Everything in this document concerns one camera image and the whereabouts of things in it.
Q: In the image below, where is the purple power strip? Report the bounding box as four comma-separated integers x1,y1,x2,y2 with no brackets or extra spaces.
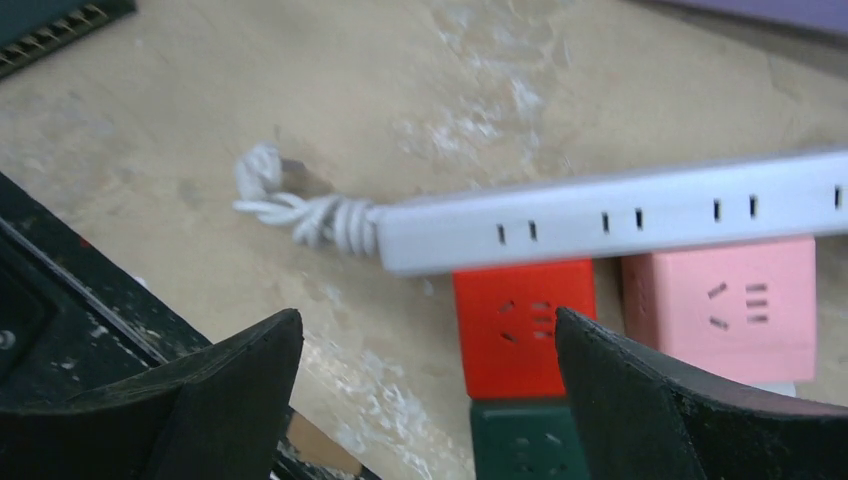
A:
640,0,847,38

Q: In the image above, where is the white power strip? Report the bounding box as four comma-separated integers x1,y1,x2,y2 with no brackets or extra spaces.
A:
376,150,847,276

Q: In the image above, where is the black box near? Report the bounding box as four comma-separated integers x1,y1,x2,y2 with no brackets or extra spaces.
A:
1,0,137,79

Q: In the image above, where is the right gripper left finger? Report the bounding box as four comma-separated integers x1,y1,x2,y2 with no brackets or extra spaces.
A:
1,309,303,479

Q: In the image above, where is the red cube socket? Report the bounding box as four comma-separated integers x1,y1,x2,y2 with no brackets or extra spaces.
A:
452,259,596,400

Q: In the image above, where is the dark green cube socket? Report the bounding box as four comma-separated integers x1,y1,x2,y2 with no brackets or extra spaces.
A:
469,398,590,480

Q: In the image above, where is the white flat adapter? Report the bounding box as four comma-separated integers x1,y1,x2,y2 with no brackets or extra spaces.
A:
753,382,797,397

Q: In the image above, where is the pink cube socket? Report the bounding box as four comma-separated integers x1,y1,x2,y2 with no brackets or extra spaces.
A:
622,237,817,384

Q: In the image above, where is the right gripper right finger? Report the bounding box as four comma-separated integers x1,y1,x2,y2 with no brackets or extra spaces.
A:
555,308,847,479

